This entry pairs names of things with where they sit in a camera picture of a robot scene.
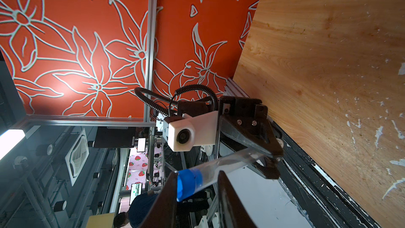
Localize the glass test tube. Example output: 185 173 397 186
193 148 265 192

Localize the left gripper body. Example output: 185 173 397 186
218 96 267 145

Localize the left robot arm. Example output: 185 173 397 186
135 84 284 228

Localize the blue stopper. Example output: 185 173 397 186
177 169 203 202

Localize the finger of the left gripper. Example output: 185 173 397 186
253 158 280 179
219 118 284 158

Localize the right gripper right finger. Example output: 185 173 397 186
217 171 256 228

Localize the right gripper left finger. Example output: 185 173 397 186
139 172 178 228

